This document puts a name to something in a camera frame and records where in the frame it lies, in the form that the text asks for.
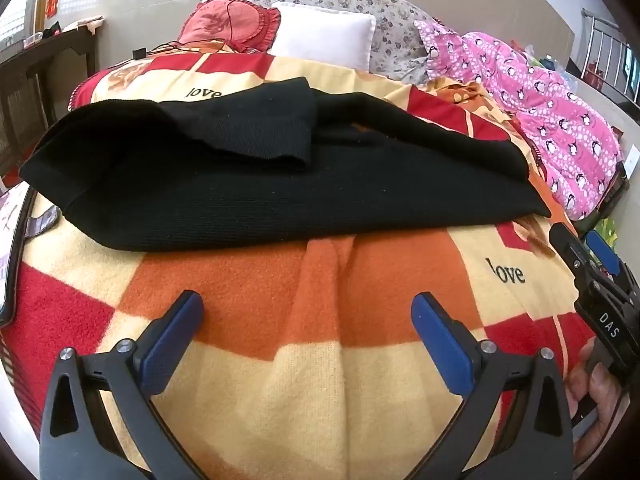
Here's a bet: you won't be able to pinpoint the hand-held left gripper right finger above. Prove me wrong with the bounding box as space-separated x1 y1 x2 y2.
411 292 575 480

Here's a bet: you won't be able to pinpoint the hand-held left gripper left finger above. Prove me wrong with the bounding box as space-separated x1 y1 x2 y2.
39 290 211 480

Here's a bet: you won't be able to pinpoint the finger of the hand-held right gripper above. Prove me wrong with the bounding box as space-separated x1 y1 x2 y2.
549 222 597 307
586 230 640 306

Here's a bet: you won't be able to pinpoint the black knit pants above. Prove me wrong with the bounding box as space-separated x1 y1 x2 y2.
19 76 551 252

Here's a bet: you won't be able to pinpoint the person's right hand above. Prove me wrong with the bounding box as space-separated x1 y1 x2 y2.
565 337 631 466

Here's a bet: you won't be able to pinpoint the green plastic item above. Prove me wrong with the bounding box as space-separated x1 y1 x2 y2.
597 215 619 249

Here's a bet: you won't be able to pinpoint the pink penguin print blanket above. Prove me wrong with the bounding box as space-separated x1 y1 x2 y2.
414 19 623 221

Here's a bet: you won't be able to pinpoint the red orange checkered blanket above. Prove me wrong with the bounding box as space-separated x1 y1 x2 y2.
0 52 601 480

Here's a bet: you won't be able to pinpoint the metal railing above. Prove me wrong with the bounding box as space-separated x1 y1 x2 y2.
581 8 640 107

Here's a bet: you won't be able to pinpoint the grey floral pillow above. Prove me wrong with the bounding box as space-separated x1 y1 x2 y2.
247 0 441 86

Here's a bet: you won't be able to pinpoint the dark wooden desk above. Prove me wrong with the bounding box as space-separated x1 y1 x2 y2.
0 25 98 176

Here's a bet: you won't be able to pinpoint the white pillow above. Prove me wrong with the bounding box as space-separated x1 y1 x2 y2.
270 1 377 70

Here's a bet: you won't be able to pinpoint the red ruffled pillow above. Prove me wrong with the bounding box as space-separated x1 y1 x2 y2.
177 0 282 54

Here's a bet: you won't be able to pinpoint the beige cloth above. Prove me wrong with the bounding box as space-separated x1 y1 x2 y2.
62 16 106 36

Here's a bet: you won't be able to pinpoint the window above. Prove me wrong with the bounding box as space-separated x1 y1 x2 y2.
0 0 47 58

